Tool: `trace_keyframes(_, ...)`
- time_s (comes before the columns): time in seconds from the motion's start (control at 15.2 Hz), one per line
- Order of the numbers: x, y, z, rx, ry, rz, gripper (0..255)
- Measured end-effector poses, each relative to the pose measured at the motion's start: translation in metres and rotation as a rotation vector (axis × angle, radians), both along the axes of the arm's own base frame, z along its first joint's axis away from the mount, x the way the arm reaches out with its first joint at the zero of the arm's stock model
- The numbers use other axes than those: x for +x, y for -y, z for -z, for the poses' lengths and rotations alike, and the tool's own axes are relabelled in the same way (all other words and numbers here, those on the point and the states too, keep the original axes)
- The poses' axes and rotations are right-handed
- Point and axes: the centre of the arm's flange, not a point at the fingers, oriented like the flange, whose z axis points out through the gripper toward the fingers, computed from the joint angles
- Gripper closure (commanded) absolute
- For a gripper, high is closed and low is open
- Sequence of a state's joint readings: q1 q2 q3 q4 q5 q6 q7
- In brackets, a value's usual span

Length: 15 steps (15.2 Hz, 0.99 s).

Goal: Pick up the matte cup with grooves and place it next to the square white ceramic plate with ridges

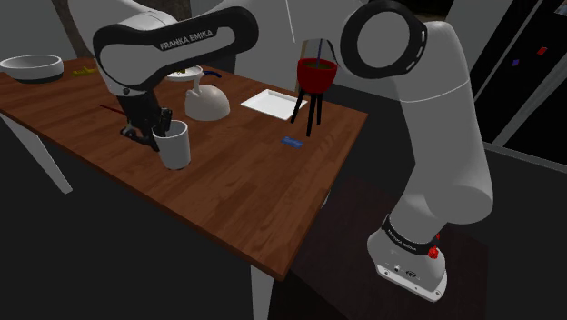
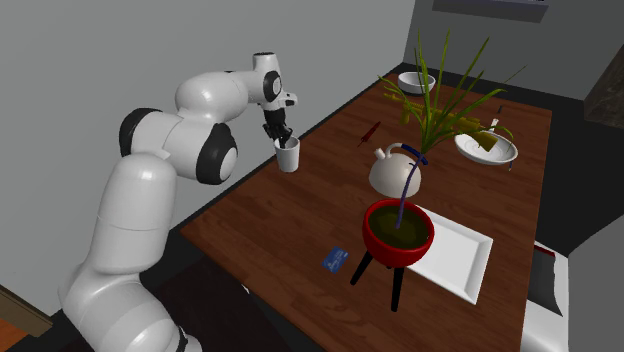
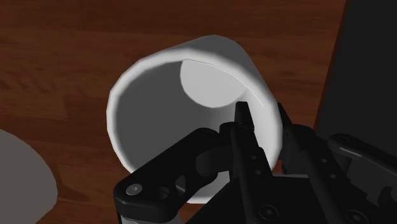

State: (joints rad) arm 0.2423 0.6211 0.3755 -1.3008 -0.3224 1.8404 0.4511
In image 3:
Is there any white cup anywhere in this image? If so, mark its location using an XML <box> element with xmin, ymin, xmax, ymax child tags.
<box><xmin>106</xmin><ymin>34</ymin><xmax>283</xmax><ymax>204</ymax></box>

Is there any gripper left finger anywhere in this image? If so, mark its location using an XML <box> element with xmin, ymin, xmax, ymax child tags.
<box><xmin>113</xmin><ymin>101</ymin><xmax>275</xmax><ymax>224</ymax></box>

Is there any grey round object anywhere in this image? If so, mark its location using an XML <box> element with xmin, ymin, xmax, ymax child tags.
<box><xmin>0</xmin><ymin>129</ymin><xmax>59</xmax><ymax>224</ymax></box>

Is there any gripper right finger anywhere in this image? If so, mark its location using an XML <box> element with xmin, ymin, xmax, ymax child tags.
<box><xmin>277</xmin><ymin>102</ymin><xmax>397</xmax><ymax>224</ymax></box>

